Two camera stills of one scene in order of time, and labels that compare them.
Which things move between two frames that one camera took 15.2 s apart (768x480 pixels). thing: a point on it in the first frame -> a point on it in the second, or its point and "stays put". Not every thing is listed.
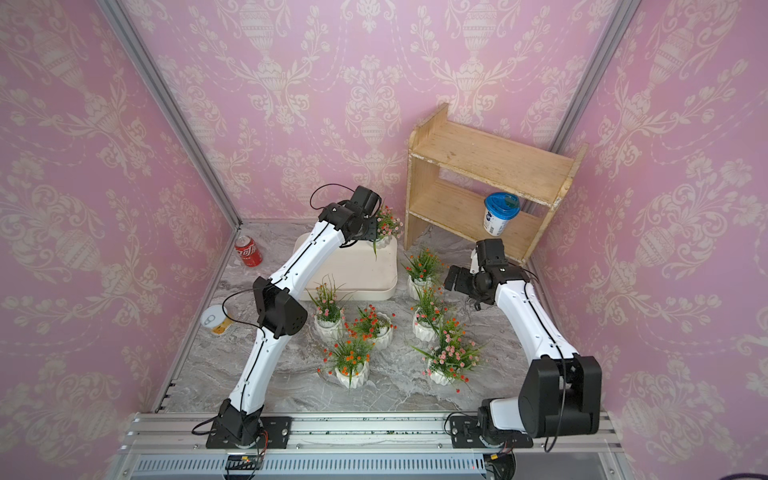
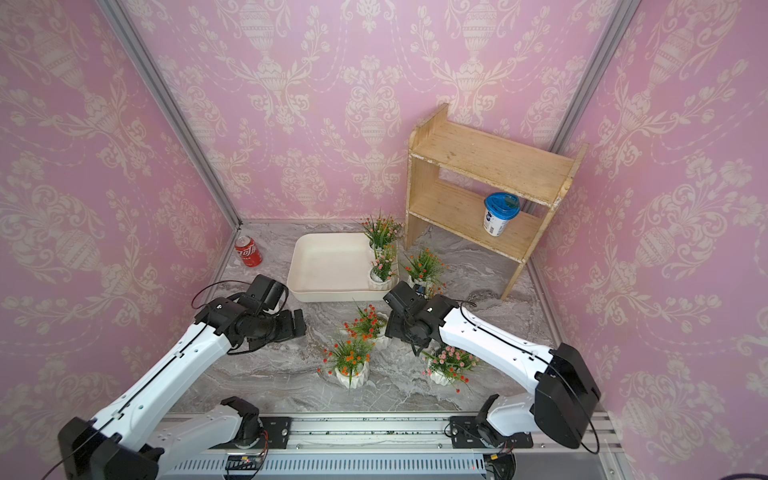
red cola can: (248, 250) stays put
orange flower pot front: (350, 362) stays put
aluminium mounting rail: (360, 447) stays put
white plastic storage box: (358, 272) stays put
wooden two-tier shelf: (538, 173) stays put
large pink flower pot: (453, 360) stays put
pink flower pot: (329, 312) -> (381, 275)
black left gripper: (372, 229) -> (291, 329)
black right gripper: (466, 274) -> (393, 330)
